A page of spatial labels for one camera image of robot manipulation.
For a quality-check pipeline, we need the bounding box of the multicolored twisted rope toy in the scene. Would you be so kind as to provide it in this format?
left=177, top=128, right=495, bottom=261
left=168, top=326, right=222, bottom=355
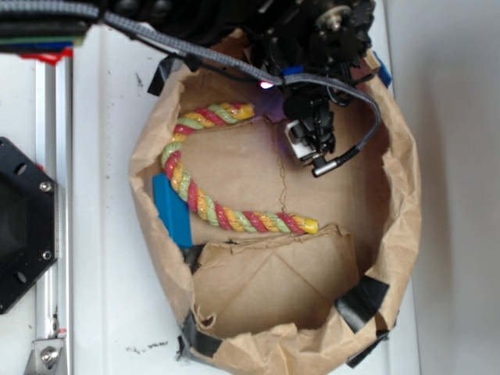
left=160, top=102, right=320, bottom=235

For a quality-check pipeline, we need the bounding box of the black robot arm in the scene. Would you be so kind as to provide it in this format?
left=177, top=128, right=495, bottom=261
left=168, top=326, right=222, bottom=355
left=1, top=1, right=375, bottom=155

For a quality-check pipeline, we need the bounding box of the metal corner bracket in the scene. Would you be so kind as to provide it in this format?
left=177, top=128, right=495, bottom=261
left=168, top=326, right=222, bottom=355
left=23, top=338, right=67, bottom=375

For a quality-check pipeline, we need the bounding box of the aluminium extrusion rail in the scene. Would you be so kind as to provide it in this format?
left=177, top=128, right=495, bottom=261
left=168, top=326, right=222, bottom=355
left=25, top=58, right=73, bottom=374

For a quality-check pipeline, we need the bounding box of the blue tape piece right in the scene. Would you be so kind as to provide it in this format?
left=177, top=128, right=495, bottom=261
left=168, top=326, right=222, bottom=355
left=373, top=52, right=393, bottom=88

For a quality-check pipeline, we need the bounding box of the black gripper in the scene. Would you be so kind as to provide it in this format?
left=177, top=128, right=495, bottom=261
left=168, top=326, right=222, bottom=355
left=283, top=84, right=336, bottom=153

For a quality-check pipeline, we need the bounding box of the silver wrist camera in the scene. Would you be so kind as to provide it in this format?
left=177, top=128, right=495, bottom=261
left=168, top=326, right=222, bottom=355
left=284, top=120, right=359, bottom=177

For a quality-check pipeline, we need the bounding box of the grey braided cable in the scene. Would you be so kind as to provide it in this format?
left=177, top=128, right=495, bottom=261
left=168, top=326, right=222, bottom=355
left=0, top=0, right=382, bottom=165

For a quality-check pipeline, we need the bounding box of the brown paper bag bin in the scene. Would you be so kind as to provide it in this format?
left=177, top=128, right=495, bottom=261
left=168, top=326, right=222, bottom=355
left=130, top=66, right=421, bottom=374

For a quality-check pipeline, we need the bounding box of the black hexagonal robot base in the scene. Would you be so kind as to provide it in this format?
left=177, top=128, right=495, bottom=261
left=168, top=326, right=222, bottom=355
left=1, top=137, right=57, bottom=314

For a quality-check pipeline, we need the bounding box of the black tape piece bottom left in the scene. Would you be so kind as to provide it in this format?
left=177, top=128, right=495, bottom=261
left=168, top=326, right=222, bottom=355
left=177, top=312, right=223, bottom=365

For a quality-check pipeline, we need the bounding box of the black tape piece bottom right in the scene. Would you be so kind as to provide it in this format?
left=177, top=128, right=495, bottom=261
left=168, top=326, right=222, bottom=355
left=345, top=330, right=391, bottom=370

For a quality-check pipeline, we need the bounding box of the blue rectangular block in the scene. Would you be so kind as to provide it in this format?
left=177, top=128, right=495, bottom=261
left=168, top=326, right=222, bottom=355
left=152, top=174, right=193, bottom=249

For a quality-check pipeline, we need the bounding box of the black tape piece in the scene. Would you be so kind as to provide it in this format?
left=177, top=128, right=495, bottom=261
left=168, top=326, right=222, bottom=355
left=345, top=330, right=391, bottom=370
left=334, top=275, right=390, bottom=334
left=177, top=312, right=223, bottom=365
left=148, top=55, right=176, bottom=96

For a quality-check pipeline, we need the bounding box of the black tape piece top left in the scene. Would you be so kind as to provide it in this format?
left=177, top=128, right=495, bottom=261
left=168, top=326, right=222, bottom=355
left=148, top=55, right=176, bottom=96

